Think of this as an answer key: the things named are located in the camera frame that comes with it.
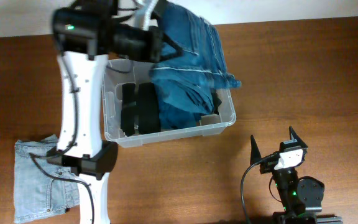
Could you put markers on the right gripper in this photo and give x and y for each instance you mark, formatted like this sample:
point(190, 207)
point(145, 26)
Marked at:
point(266, 167)

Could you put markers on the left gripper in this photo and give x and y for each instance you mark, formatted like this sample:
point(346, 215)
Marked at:
point(154, 52)

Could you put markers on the dark blue jeans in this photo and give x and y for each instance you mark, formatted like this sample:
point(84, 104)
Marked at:
point(184, 84)

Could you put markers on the dark garment with band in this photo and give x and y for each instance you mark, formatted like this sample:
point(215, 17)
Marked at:
point(216, 102)

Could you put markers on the black garment with bands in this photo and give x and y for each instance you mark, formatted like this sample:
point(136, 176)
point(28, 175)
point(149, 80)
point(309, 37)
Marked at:
point(139, 103)

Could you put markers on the light blue jeans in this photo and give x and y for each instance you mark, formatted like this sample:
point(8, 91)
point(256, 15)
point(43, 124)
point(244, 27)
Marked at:
point(37, 196)

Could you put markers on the blue garment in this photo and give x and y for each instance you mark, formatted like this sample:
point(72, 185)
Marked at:
point(174, 118)

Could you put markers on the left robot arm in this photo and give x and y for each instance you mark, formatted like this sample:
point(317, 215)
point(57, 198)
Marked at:
point(85, 33)

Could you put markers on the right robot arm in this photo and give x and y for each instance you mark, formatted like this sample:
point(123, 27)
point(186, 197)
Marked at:
point(300, 197)

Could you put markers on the clear plastic storage bin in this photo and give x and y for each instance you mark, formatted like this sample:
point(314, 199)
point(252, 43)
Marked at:
point(123, 71)

